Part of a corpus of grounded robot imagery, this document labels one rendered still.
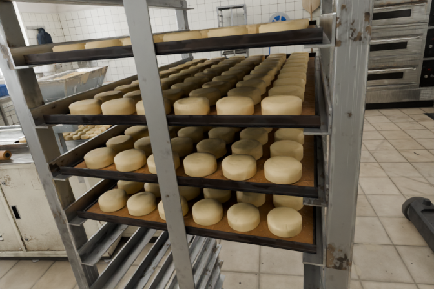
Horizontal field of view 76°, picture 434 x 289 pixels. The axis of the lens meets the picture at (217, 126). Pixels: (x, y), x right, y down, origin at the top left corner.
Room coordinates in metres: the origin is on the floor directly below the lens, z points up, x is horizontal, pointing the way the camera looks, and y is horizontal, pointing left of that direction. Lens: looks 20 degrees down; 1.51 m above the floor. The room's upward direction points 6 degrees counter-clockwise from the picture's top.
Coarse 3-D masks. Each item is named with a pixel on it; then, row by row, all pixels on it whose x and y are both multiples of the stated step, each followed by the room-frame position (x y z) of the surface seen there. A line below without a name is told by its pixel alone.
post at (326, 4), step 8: (328, 0) 0.83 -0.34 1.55; (320, 8) 0.85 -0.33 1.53; (328, 8) 0.83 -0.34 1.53; (320, 48) 0.84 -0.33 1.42; (328, 48) 0.83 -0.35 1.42; (328, 56) 0.83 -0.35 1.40; (328, 64) 0.83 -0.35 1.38; (328, 72) 0.83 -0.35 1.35; (328, 80) 0.83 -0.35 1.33; (328, 88) 0.83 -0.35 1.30
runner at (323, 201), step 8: (320, 136) 0.46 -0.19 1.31; (320, 144) 0.43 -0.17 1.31; (320, 152) 0.40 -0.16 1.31; (320, 160) 0.37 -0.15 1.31; (320, 168) 0.35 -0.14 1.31; (320, 176) 0.33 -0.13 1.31; (320, 184) 0.31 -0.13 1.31; (328, 184) 0.27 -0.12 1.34; (320, 192) 0.29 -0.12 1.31; (328, 192) 0.27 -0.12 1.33; (304, 200) 0.28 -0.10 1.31; (312, 200) 0.28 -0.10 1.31; (320, 200) 0.28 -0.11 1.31
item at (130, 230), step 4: (128, 228) 1.73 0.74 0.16; (132, 228) 1.72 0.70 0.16; (136, 228) 1.72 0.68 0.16; (124, 232) 1.73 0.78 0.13; (128, 232) 1.73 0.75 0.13; (132, 232) 1.72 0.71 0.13; (156, 232) 1.70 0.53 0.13; (160, 232) 1.69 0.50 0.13; (124, 236) 1.73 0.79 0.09; (128, 236) 1.73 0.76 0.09; (156, 236) 1.70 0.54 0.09; (124, 240) 1.77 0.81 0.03; (128, 240) 1.76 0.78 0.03; (152, 240) 1.74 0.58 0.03; (192, 240) 1.70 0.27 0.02
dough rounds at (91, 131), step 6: (78, 126) 1.97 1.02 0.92; (90, 126) 1.94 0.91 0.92; (96, 126) 1.93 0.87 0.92; (102, 126) 1.92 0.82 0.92; (108, 126) 1.93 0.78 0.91; (66, 132) 1.86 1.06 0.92; (72, 132) 1.85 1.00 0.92; (78, 132) 1.87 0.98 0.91; (84, 132) 1.82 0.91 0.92; (90, 132) 1.81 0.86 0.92; (96, 132) 1.79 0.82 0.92; (24, 138) 1.83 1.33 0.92; (66, 138) 1.75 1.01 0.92; (72, 138) 1.77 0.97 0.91; (78, 138) 1.75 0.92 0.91; (84, 138) 1.74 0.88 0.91; (90, 138) 1.73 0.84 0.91
